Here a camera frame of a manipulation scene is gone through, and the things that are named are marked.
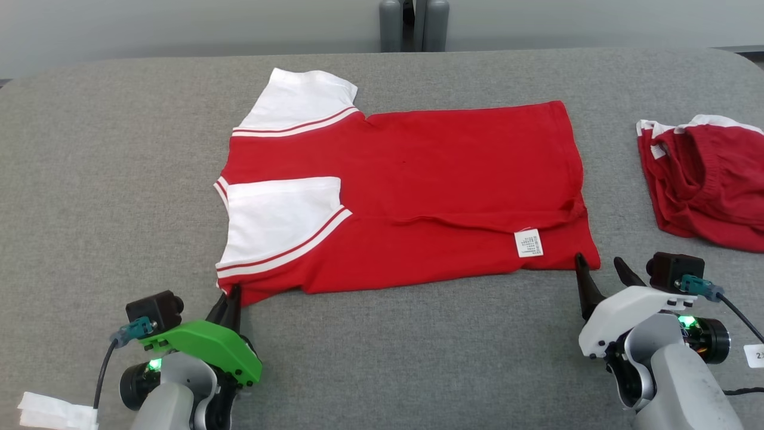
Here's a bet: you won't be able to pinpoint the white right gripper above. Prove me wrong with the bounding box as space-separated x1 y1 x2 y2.
574 253 682 360

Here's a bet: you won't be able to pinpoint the red shorts with white stripe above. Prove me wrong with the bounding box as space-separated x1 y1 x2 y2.
636 114 764 254

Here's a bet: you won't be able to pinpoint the grey partition post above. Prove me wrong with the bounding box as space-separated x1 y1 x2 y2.
379 0 450 53

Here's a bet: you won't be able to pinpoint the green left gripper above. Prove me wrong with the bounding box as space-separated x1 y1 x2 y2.
138 284 264 390

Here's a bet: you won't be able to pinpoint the red shirt with white sleeves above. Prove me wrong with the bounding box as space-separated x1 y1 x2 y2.
213 67 602 308

